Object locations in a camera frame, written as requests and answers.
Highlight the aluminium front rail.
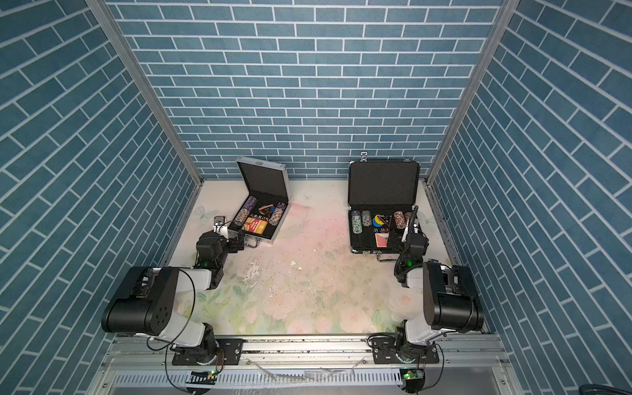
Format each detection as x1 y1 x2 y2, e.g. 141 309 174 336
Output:
98 333 514 376

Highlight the red white chip stack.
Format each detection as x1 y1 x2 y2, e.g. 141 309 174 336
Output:
393 211 407 230

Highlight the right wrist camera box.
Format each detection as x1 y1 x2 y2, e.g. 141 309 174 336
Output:
402 205 420 243

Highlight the silver aluminium poker case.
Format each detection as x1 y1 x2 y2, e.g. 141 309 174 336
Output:
228 156 291 244

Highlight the pink purple chip stack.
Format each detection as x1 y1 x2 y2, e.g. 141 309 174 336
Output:
268 202 287 226

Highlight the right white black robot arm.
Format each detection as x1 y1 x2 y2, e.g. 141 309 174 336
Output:
394 222 484 348

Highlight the yellow blue dealer button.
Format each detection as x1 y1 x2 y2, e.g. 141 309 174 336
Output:
372 215 390 228

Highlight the red yellow card deck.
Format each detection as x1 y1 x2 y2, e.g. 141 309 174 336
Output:
243 217 268 235

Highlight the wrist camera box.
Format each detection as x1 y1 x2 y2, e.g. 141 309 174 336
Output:
213 216 229 239
402 205 420 243

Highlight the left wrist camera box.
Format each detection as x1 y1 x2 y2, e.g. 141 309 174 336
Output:
213 216 229 239

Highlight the grey green chip stack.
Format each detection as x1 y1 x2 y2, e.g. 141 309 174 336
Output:
360 210 373 227

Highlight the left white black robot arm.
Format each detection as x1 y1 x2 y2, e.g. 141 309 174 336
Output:
101 226 245 350

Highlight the black poker case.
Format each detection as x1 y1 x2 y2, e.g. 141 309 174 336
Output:
347 160 420 253

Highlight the green white chip stack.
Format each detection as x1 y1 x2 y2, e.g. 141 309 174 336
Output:
351 210 363 235

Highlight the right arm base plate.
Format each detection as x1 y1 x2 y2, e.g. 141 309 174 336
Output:
366 334 439 365

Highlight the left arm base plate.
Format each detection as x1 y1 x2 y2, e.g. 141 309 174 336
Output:
172 338 245 367

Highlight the pink playing card deck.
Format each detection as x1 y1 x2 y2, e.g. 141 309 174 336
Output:
375 233 389 249

